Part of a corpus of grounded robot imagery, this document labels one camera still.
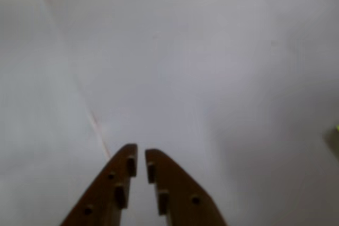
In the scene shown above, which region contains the grey foam mat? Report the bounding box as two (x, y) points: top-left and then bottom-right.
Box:
(39, 0), (339, 226)
(0, 0), (112, 226)

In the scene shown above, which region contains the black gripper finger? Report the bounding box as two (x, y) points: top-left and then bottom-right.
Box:
(145, 148), (228, 226)
(60, 143), (138, 226)

